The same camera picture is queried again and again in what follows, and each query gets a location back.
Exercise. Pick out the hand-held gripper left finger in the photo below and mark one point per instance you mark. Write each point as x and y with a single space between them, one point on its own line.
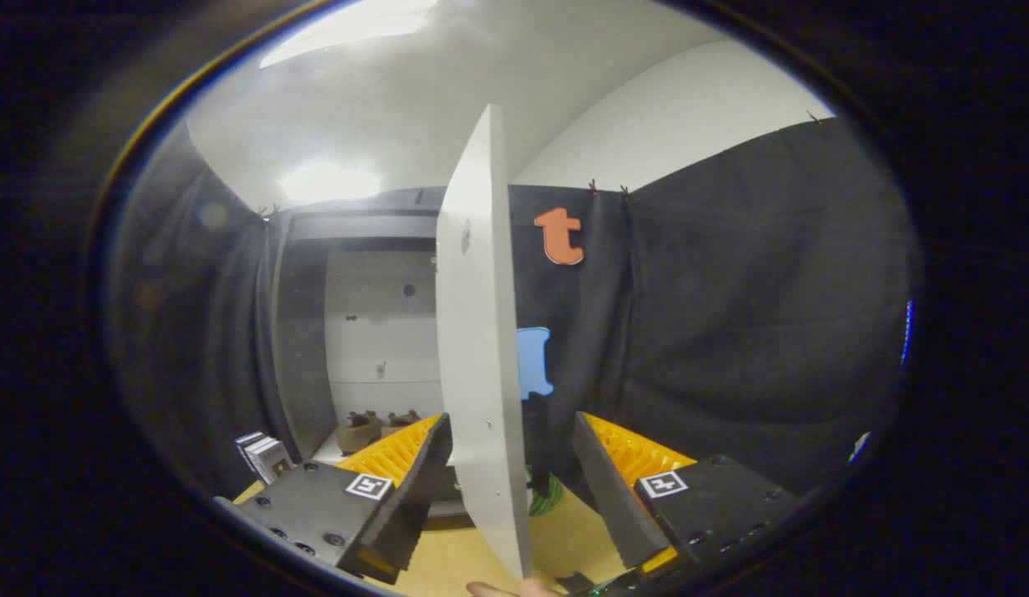
414 497

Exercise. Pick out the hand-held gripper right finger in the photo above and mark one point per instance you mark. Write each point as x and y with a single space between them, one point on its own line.
609 497

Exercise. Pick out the brown shoe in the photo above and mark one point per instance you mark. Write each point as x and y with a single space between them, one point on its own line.
358 435
398 424

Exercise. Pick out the white shoe cabinet door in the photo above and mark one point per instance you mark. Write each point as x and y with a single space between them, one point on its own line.
481 332

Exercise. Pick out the grey shoe cabinet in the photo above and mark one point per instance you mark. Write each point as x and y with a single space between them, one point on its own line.
303 332

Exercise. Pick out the grey printed book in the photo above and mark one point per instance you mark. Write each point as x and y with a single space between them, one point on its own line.
275 463

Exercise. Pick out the dark blue book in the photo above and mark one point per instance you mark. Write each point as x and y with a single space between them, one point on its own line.
247 444

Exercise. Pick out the black backdrop cloth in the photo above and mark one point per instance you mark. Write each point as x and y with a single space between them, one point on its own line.
730 332

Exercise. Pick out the ceiling light panel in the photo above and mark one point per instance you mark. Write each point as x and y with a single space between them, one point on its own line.
348 29
327 182

